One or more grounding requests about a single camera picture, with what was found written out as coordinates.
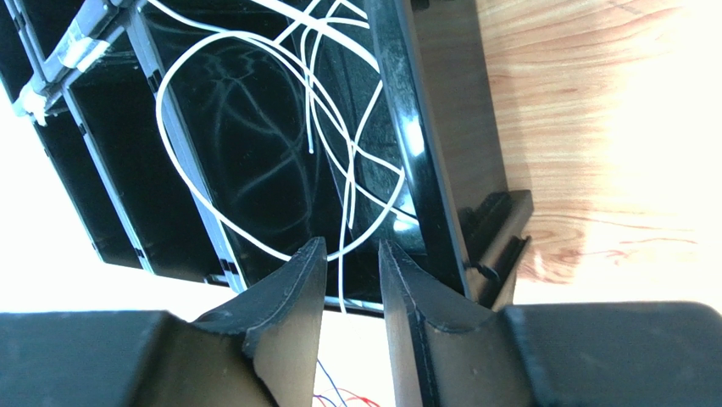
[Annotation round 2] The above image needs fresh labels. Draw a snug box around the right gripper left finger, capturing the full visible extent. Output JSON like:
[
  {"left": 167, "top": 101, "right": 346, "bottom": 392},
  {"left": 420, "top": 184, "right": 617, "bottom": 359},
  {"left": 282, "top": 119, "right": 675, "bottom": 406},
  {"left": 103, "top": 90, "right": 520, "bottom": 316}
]
[{"left": 1, "top": 237, "right": 327, "bottom": 406}]

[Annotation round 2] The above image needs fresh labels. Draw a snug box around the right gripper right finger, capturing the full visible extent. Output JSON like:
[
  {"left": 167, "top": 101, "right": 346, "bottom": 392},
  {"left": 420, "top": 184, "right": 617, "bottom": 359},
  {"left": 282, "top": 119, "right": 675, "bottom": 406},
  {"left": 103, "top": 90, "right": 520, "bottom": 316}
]
[{"left": 379, "top": 242, "right": 721, "bottom": 406}]

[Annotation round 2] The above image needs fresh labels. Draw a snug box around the coloured wire bundle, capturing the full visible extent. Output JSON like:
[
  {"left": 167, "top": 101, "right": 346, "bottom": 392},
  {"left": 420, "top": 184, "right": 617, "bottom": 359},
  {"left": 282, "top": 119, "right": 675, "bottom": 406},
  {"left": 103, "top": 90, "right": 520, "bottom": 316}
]
[{"left": 313, "top": 360, "right": 380, "bottom": 407}]

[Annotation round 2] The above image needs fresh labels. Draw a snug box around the white wire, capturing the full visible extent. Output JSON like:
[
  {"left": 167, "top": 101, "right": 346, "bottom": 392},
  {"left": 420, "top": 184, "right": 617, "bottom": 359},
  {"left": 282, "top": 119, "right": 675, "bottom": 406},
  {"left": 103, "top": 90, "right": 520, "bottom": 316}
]
[{"left": 154, "top": 0, "right": 408, "bottom": 315}]

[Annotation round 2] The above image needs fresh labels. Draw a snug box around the black six-compartment tray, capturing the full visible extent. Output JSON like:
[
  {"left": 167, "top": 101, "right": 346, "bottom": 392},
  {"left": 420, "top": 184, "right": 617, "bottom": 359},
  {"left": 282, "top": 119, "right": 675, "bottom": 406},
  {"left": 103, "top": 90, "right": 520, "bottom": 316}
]
[{"left": 1, "top": 1, "right": 533, "bottom": 315}]

